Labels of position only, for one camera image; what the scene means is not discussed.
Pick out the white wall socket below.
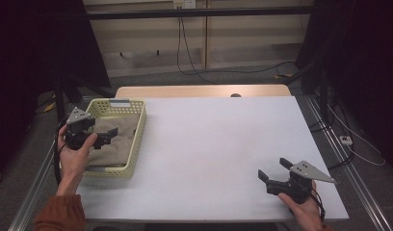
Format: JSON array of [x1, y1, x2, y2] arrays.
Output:
[[172, 0, 197, 10]]

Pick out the left hand-held gripper black cable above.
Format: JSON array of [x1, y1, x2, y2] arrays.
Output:
[[53, 116, 70, 187]]

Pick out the beige cloth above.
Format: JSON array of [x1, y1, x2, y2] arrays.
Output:
[[86, 114, 140, 168]]

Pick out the white floor cable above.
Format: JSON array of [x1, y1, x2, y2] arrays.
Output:
[[326, 104, 387, 167]]

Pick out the aluminium floor rail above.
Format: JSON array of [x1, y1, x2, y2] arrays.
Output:
[[7, 95, 92, 231], [303, 94, 393, 231]]

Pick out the black floor cable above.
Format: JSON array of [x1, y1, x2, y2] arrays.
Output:
[[213, 61, 297, 76]]

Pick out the person's left hand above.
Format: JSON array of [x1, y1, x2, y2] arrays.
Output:
[[57, 125, 99, 191]]

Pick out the black curtain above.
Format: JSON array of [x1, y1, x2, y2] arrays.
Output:
[[0, 0, 112, 181], [295, 0, 393, 165]]

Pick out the black metal stand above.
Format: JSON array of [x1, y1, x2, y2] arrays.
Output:
[[54, 71, 117, 135]]

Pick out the pale yellow plastic basket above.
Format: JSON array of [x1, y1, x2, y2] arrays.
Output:
[[79, 97, 148, 179]]

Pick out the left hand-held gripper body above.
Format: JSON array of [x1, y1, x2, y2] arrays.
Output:
[[64, 106, 104, 151]]

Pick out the right hand-held gripper black cable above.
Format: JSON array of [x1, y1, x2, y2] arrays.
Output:
[[308, 186, 327, 222]]

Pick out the black horizontal metal bar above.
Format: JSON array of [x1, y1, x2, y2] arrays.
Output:
[[86, 5, 315, 21]]

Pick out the black hanging wall cable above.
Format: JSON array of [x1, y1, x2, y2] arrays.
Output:
[[175, 15, 218, 85]]

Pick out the person's right hand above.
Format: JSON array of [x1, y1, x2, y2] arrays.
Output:
[[277, 180, 328, 231]]

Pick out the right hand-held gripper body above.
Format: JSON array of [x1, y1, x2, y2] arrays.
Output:
[[266, 160, 335, 205]]

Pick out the hand-held gripper black cable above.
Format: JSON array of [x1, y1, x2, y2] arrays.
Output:
[[308, 186, 327, 222], [53, 116, 70, 187]]

